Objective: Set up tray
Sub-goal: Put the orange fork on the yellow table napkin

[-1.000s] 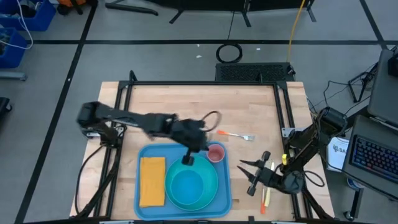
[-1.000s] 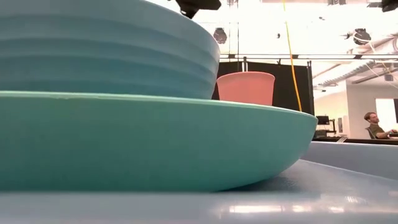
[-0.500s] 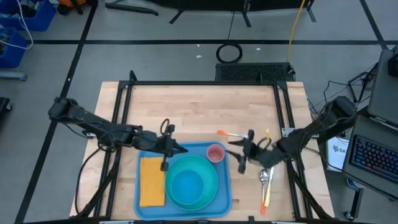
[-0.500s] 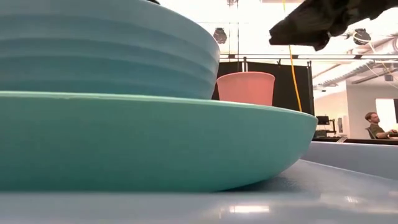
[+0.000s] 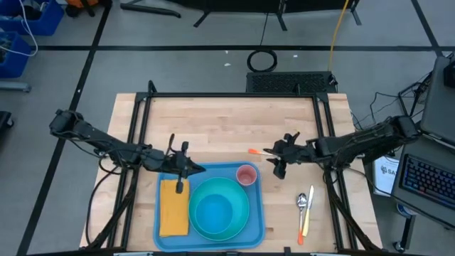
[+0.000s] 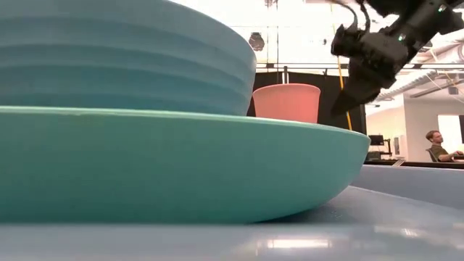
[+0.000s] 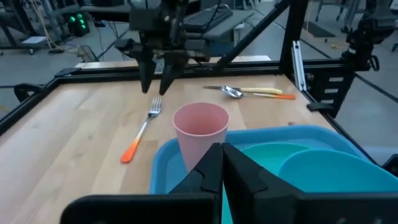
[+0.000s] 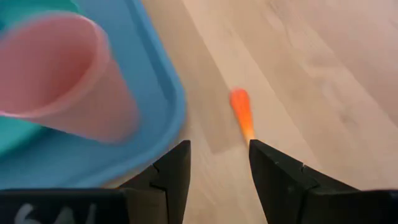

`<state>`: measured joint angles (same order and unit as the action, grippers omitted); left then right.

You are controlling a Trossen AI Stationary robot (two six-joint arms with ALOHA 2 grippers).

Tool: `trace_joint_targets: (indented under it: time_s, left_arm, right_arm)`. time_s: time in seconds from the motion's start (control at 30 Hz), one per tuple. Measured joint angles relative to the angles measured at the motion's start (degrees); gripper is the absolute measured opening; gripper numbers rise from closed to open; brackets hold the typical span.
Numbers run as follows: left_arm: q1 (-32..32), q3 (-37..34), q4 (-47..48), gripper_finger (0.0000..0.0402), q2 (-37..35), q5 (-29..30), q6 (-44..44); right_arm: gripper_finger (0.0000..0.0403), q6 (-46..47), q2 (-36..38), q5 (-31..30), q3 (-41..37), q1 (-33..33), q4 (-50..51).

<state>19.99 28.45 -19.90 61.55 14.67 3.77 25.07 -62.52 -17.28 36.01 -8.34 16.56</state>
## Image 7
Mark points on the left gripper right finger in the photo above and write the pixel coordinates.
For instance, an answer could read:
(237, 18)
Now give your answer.
(248, 193)

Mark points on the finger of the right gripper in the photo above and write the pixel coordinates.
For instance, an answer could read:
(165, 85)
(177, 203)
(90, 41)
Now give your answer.
(146, 74)
(169, 74)

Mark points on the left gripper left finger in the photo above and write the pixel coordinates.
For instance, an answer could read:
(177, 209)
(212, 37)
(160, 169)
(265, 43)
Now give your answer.
(208, 177)

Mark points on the teal round plate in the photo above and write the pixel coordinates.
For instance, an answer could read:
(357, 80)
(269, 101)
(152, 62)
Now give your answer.
(267, 155)

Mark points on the pink plastic cup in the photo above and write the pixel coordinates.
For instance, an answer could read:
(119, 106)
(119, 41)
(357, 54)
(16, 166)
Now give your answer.
(200, 130)

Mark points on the blue ribbed bowl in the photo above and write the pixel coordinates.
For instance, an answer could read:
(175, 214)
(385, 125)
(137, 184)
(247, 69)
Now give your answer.
(335, 174)

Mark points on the blue plastic tray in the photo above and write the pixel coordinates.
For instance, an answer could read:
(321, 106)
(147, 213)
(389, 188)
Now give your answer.
(164, 168)

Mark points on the backlit computer keyboard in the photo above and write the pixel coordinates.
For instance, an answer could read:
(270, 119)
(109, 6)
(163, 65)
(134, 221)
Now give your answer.
(205, 17)

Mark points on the dark grey keyboard shelf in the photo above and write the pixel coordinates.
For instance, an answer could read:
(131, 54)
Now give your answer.
(230, 28)

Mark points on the computer with green lights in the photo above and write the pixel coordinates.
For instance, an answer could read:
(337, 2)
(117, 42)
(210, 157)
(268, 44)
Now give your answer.
(77, 23)

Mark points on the silver aluminium bar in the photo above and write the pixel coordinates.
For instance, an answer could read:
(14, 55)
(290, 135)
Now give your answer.
(298, 65)

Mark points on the black floor stand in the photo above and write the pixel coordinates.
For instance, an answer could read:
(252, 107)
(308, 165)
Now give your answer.
(363, 37)

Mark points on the black table camera mount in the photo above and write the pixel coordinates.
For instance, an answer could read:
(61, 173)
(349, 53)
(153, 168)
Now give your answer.
(391, 165)

